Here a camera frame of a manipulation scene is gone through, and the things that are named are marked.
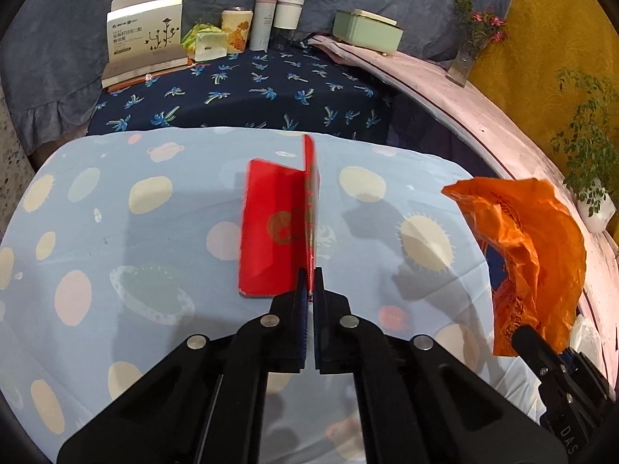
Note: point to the tin can with orange print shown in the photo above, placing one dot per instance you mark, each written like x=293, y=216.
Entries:
x=237, y=29

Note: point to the green plant in white pot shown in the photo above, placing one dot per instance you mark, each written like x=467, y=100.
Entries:
x=597, y=208

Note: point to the pink tablecloth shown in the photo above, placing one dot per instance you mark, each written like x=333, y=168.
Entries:
x=508, y=121

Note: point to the book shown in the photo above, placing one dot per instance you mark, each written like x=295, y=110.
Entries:
x=145, y=70

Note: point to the dark purple cloth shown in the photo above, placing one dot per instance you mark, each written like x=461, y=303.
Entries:
x=425, y=130

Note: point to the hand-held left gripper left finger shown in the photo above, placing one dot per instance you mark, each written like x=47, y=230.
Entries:
x=303, y=328

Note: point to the yellow patterned cloth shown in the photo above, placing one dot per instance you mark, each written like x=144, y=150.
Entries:
x=532, y=82

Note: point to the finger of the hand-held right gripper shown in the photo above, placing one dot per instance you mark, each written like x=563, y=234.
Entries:
x=580, y=360
x=532, y=343

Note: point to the glass vase with pink flowers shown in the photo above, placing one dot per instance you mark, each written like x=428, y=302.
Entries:
x=466, y=53

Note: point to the blue hanging blanket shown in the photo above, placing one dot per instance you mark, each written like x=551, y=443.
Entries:
x=72, y=34

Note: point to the slim white bottle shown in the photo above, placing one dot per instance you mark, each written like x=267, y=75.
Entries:
x=263, y=22

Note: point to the wide white bottle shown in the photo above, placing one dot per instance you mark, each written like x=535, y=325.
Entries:
x=289, y=9

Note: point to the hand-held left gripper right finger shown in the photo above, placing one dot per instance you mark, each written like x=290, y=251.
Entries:
x=317, y=336

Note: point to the pale green box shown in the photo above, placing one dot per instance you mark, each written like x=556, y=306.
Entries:
x=367, y=34

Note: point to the orange plastic bag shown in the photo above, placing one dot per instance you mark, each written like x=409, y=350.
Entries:
x=532, y=251

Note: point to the green snack packet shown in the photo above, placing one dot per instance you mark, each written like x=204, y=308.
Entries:
x=203, y=41

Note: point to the red card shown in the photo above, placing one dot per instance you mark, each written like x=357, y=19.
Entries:
x=271, y=227

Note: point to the light blue spotted cloth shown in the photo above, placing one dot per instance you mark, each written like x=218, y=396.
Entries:
x=145, y=251

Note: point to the white box with plant print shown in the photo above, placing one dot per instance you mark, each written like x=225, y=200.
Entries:
x=140, y=34

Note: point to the navy leaf print cloth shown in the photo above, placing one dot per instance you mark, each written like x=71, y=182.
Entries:
x=242, y=96

